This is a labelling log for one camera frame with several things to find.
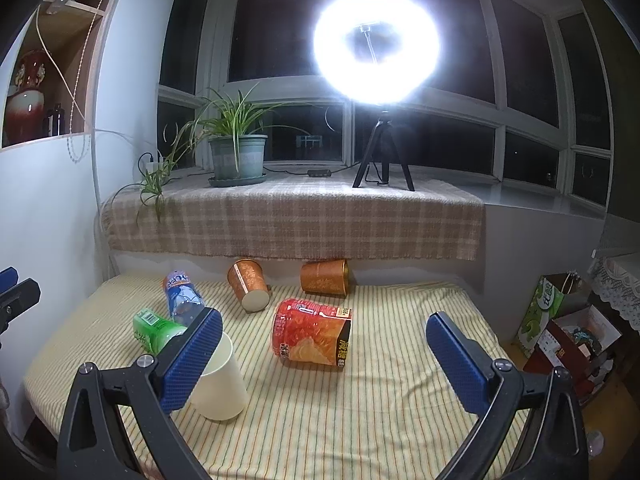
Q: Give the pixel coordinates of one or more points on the white wall charger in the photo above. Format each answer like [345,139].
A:
[152,161]

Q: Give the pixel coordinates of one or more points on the cream white cup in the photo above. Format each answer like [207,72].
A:
[222,392]

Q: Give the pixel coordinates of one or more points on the beige checked cloth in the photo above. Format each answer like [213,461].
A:
[300,220]

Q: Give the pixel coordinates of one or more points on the dark glass bottle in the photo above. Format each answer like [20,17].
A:
[55,120]

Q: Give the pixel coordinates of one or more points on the white window frame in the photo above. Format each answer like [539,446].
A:
[501,150]

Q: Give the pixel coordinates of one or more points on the dark green pot saucer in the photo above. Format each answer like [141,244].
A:
[237,181]

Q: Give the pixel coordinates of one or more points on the orange brown paper cup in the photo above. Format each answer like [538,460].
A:
[247,280]
[322,277]

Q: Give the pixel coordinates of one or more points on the wooden wall shelf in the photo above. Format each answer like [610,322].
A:
[75,6]

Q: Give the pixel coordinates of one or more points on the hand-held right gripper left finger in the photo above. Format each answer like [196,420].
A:
[192,357]

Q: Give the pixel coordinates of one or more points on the black tripod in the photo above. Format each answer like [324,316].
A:
[382,157]

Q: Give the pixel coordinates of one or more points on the white lace cloth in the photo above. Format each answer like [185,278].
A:
[620,280]

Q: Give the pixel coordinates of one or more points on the black power strip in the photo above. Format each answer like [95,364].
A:
[320,173]

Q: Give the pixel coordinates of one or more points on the red cardboard box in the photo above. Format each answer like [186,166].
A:
[555,355]

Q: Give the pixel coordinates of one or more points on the green paper bag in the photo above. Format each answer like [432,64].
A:
[537,320]

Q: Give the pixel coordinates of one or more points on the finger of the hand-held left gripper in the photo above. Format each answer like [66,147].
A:
[20,300]

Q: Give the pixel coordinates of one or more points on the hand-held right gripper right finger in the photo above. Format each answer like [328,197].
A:
[456,366]

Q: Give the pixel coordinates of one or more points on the yellow striped table cloth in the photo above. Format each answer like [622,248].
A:
[380,410]

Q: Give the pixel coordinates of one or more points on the red instant noodle cup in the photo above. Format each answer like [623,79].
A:
[305,332]

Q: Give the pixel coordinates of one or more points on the red ceramic vase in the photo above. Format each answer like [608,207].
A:
[27,105]

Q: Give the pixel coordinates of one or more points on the green spider plant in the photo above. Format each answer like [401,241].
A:
[235,117]

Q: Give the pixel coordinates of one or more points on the blue label plastic bottle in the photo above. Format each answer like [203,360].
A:
[180,296]

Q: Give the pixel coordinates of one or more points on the grey green plant pot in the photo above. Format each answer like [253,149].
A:
[247,157]

